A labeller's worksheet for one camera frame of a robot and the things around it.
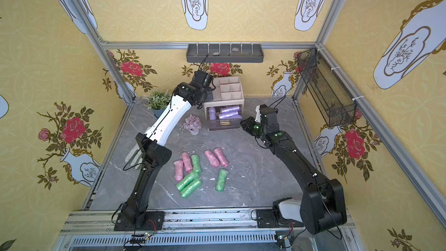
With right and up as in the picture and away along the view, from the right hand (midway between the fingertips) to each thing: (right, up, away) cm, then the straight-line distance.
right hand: (239, 123), depth 82 cm
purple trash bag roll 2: (-4, +7, +8) cm, 11 cm away
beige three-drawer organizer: (-5, +17, +10) cm, 20 cm away
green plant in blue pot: (-44, +11, +15) cm, 48 cm away
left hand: (-14, +14, +7) cm, 21 cm away
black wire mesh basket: (+48, +9, +4) cm, 49 cm away
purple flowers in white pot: (-25, -1, +13) cm, 28 cm away
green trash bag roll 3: (-24, -31, -2) cm, 40 cm away
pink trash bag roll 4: (-9, -17, +9) cm, 21 cm away
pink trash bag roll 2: (-26, -20, +6) cm, 33 cm away
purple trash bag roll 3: (-5, +4, +6) cm, 9 cm away
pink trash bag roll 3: (-13, -18, +8) cm, 24 cm away
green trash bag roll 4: (-8, -27, +1) cm, 29 cm away
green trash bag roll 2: (-25, -27, +1) cm, 37 cm away
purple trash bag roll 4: (0, +3, +3) cm, 4 cm away
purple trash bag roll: (-13, +5, +6) cm, 15 cm away
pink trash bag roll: (-30, -24, +4) cm, 38 cm away
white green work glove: (-55, -19, +10) cm, 59 cm away
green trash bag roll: (-21, -21, +7) cm, 31 cm away
